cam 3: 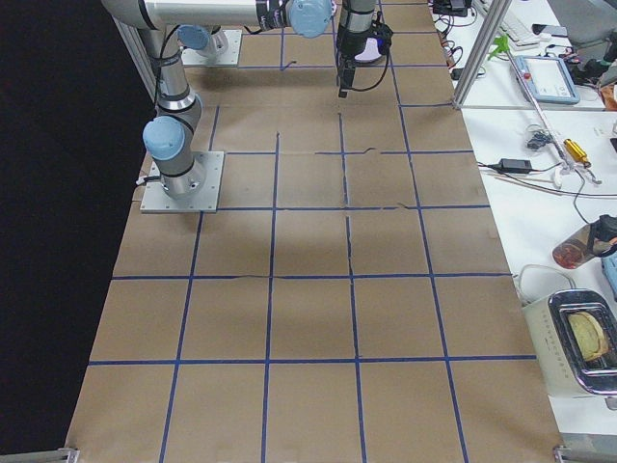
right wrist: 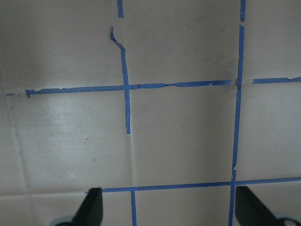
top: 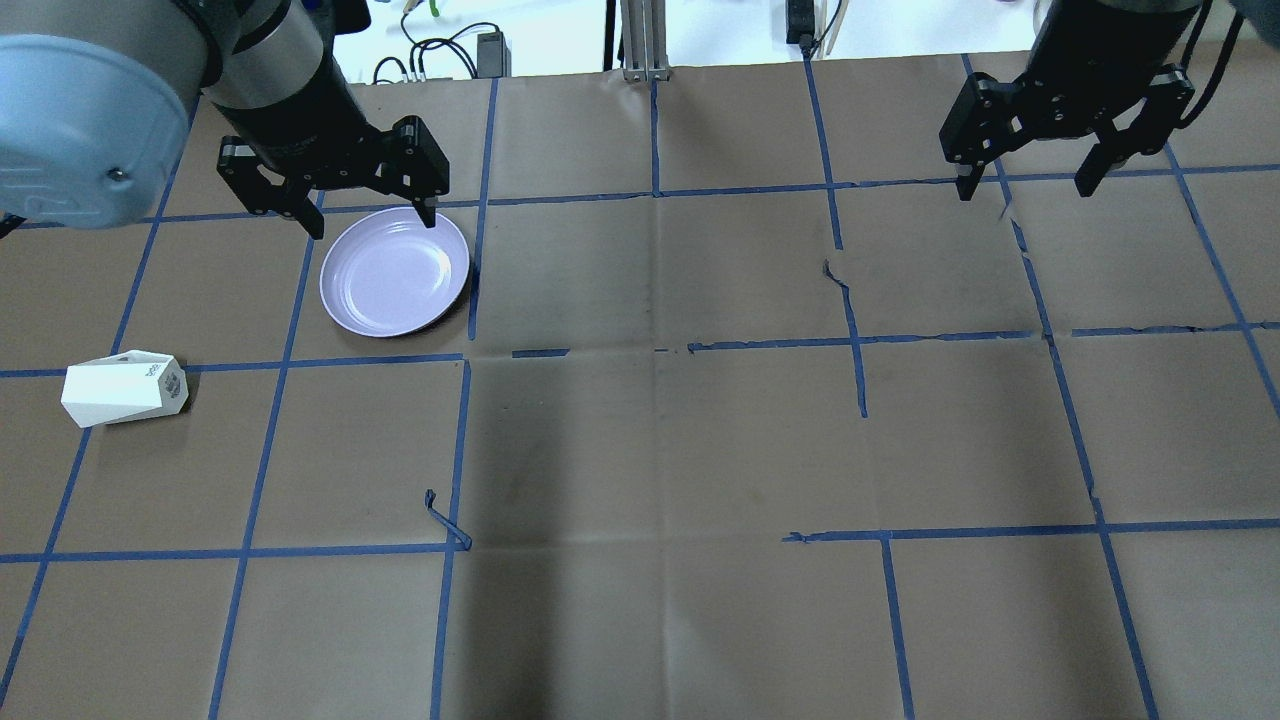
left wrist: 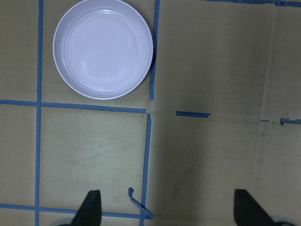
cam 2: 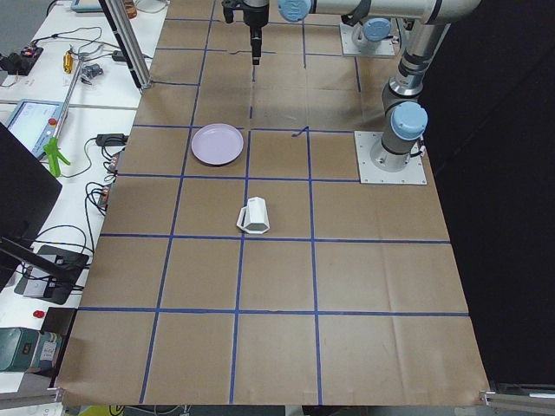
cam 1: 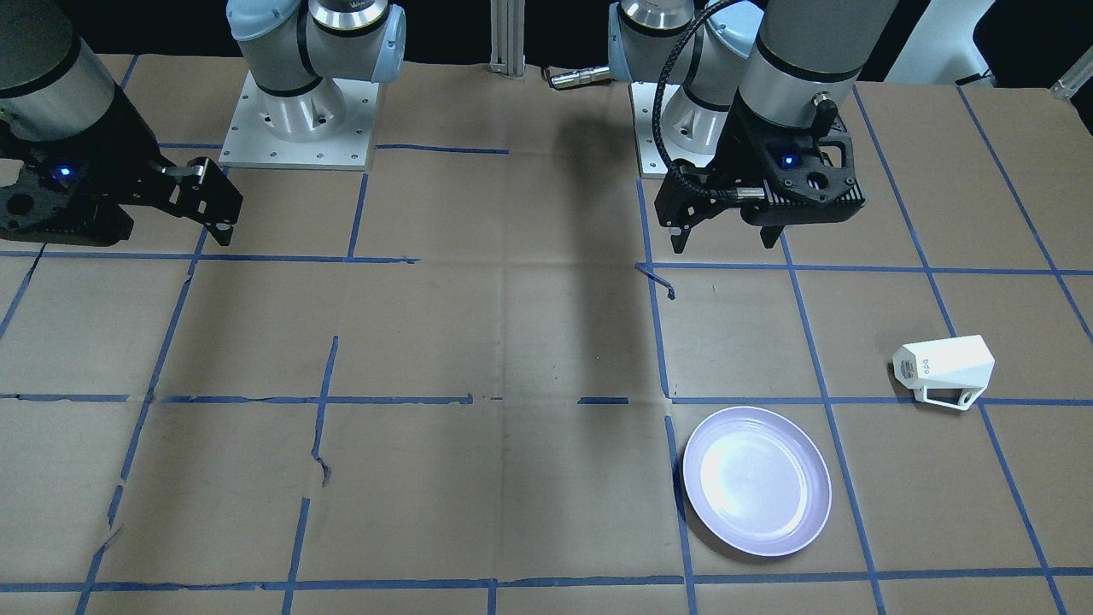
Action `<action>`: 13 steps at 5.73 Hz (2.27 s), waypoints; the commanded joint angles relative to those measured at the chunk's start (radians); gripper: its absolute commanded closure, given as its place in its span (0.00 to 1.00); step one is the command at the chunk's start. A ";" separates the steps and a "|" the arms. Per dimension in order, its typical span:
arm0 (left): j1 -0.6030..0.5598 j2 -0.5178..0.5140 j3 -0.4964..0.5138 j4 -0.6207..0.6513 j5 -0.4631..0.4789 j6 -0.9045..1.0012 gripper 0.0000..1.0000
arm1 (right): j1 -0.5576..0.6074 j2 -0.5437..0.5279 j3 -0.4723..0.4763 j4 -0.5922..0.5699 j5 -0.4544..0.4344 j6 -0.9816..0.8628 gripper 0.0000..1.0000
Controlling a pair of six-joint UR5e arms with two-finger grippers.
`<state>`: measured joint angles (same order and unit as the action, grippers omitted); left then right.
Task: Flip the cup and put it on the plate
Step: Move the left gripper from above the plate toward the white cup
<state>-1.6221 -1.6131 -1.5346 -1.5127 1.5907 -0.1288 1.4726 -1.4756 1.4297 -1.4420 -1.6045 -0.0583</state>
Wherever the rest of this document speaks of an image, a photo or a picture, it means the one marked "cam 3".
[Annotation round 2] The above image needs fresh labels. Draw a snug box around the black power adapter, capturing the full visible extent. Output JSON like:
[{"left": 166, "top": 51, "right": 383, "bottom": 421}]
[{"left": 496, "top": 158, "right": 533, "bottom": 175}]

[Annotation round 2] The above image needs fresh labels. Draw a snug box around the white toaster with bread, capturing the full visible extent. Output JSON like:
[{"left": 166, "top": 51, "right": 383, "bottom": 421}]
[{"left": 523, "top": 288, "right": 616, "bottom": 398}]

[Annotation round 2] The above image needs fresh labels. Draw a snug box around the yellow tool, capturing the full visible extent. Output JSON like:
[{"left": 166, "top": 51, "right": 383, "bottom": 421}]
[{"left": 563, "top": 139, "right": 591, "bottom": 168}]

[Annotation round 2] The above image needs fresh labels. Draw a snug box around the brown paper table cover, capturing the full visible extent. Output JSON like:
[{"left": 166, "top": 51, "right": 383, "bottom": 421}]
[{"left": 67, "top": 1, "right": 559, "bottom": 462}]

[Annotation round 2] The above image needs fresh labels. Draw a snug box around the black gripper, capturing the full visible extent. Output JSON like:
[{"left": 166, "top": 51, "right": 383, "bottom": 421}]
[{"left": 336, "top": 28, "right": 366, "bottom": 98}]

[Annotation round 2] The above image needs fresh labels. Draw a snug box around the teach pendant tablet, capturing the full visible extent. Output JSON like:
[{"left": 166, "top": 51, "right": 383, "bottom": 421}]
[{"left": 514, "top": 55, "right": 580, "bottom": 105}]

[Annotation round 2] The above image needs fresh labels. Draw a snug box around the white keyboard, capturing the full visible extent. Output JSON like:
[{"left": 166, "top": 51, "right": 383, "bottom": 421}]
[{"left": 472, "top": 0, "right": 541, "bottom": 50}]

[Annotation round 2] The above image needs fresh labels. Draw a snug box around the lilac plate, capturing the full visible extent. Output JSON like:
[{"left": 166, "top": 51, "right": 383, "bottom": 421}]
[{"left": 355, "top": 38, "right": 383, "bottom": 66}]

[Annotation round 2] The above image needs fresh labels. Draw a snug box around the green-tipped reacher grabber stick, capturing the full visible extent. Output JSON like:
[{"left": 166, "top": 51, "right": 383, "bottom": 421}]
[{"left": 488, "top": 36, "right": 603, "bottom": 185}]

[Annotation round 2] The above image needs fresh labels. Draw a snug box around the aluminium frame post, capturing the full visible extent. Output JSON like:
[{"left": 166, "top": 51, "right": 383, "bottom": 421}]
[{"left": 452, "top": 0, "right": 511, "bottom": 109}]

